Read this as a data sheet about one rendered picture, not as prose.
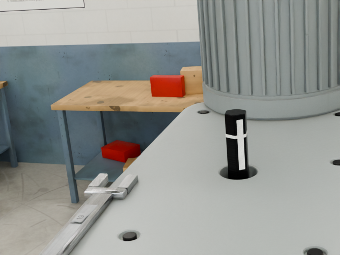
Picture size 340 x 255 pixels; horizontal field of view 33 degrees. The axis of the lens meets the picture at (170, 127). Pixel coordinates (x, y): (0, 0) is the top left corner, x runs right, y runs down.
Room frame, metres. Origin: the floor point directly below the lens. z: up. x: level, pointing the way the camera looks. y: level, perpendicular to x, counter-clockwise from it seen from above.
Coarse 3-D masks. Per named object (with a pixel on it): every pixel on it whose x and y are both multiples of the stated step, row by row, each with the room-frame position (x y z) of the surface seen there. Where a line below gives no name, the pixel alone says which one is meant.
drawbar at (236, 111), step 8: (232, 112) 0.52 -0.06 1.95; (240, 112) 0.52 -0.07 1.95; (232, 120) 0.51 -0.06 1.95; (232, 128) 0.51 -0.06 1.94; (232, 144) 0.51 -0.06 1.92; (232, 152) 0.51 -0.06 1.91; (232, 160) 0.51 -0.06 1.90; (232, 168) 0.51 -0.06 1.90; (248, 168) 0.52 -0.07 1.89; (232, 176) 0.51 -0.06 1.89; (240, 176) 0.51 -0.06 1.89; (248, 176) 0.52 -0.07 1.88
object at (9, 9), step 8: (0, 0) 5.55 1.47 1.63; (8, 0) 5.52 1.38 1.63; (16, 0) 5.49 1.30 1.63; (24, 0) 5.46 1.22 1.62; (32, 0) 5.43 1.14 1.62; (40, 0) 5.41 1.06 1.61; (48, 0) 5.38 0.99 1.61; (56, 0) 5.35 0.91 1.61; (64, 0) 5.32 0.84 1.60; (72, 0) 5.29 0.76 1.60; (80, 0) 5.27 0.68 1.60; (0, 8) 5.56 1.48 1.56; (8, 8) 5.53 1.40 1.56; (16, 8) 5.50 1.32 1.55; (24, 8) 5.47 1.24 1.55; (32, 8) 5.44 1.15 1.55; (40, 8) 5.41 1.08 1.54; (48, 8) 5.38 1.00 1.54; (56, 8) 5.35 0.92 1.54; (64, 8) 5.33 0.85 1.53; (72, 8) 5.30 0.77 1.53
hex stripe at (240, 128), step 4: (240, 120) 0.51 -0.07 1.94; (240, 124) 0.51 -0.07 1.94; (240, 128) 0.51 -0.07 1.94; (240, 132) 0.51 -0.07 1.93; (240, 136) 0.51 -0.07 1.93; (240, 140) 0.51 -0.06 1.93; (240, 144) 0.51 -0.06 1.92; (240, 148) 0.51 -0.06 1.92; (240, 152) 0.51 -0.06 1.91; (240, 156) 0.51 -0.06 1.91; (240, 160) 0.51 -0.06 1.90; (244, 160) 0.51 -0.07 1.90; (240, 164) 0.51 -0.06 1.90; (244, 164) 0.51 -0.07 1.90; (240, 168) 0.51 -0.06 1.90; (244, 168) 0.51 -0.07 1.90
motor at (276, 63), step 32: (224, 0) 0.69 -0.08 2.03; (256, 0) 0.67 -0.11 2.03; (288, 0) 0.66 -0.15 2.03; (320, 0) 0.66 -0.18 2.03; (224, 32) 0.69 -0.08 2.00; (256, 32) 0.67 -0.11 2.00; (288, 32) 0.66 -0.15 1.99; (320, 32) 0.66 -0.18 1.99; (224, 64) 0.69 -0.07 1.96; (256, 64) 0.67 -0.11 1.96; (288, 64) 0.66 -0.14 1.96; (320, 64) 0.66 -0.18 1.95; (224, 96) 0.70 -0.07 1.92; (256, 96) 0.67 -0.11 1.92; (288, 96) 0.66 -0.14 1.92; (320, 96) 0.66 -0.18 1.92
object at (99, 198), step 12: (96, 180) 0.51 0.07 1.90; (108, 180) 0.52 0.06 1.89; (132, 180) 0.51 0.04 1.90; (84, 192) 0.49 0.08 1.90; (96, 192) 0.49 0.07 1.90; (108, 192) 0.48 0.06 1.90; (120, 192) 0.48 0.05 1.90; (84, 204) 0.46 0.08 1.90; (96, 204) 0.46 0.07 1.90; (108, 204) 0.47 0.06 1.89; (72, 216) 0.44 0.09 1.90; (84, 216) 0.44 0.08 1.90; (96, 216) 0.44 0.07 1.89; (72, 228) 0.42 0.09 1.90; (84, 228) 0.42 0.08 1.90; (60, 240) 0.40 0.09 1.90; (72, 240) 0.40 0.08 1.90; (48, 252) 0.38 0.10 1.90; (60, 252) 0.38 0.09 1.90
